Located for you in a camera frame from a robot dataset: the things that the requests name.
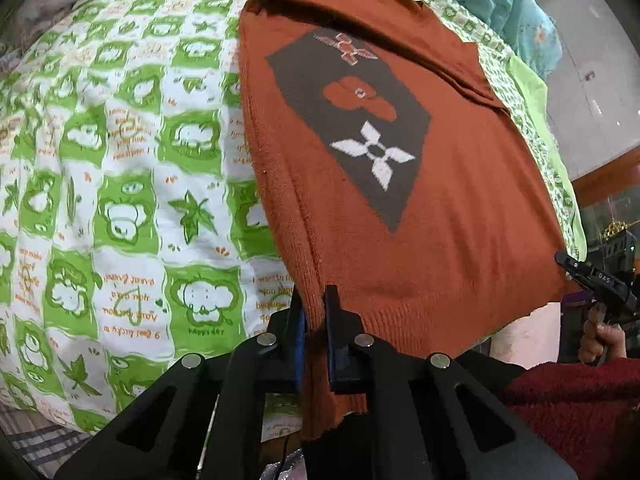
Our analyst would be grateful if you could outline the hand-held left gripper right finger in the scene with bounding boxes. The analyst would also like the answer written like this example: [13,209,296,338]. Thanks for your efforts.
[302,284,577,480]

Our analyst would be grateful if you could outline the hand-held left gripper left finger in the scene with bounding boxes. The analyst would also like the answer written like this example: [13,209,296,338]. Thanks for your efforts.
[54,291,307,480]

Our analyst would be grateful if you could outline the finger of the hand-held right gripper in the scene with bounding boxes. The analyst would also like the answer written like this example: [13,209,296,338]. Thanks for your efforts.
[554,251,633,307]

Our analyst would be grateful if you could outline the rust orange knitted sweater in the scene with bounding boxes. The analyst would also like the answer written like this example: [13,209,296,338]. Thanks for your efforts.
[237,0,568,442]

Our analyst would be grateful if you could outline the person's right forearm red sleeve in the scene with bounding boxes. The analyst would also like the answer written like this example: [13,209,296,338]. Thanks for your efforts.
[500,357,640,480]

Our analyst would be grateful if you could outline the person's right hand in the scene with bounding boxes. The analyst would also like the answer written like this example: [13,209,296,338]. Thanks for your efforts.
[577,305,626,366]

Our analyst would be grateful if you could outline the brown wooden furniture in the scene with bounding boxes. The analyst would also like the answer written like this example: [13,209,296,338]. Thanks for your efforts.
[569,149,640,198]

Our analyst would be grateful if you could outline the green and white printed bedsheet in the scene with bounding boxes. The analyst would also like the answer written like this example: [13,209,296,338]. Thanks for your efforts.
[0,0,588,435]

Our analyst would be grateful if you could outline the teal floral quilt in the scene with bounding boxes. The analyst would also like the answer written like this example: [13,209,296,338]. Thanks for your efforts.
[398,0,564,80]

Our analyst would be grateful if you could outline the grey plaid cloth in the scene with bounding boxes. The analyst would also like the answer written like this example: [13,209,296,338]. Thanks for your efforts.
[0,400,96,476]

